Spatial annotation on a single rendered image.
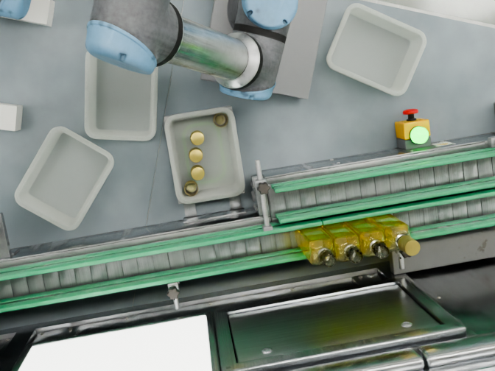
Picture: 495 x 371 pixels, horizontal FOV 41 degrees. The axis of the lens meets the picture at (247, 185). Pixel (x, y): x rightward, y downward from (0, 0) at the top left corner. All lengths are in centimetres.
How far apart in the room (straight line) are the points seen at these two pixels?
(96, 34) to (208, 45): 24
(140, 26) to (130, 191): 76
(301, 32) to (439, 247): 65
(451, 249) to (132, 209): 83
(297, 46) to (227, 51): 39
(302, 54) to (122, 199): 59
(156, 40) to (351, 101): 81
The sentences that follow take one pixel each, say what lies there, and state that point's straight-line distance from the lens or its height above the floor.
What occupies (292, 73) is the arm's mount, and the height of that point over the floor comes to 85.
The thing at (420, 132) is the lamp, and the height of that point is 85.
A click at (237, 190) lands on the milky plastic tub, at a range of 164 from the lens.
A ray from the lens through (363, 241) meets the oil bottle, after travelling 147.
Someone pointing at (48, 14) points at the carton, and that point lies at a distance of 169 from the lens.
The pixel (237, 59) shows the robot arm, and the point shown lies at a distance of 131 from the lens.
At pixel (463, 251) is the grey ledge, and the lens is 178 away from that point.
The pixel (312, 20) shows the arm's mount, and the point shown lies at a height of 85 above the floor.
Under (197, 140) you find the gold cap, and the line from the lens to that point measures 165.
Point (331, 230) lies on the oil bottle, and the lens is 154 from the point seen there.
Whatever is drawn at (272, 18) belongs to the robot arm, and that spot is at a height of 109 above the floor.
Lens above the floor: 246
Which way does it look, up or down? 80 degrees down
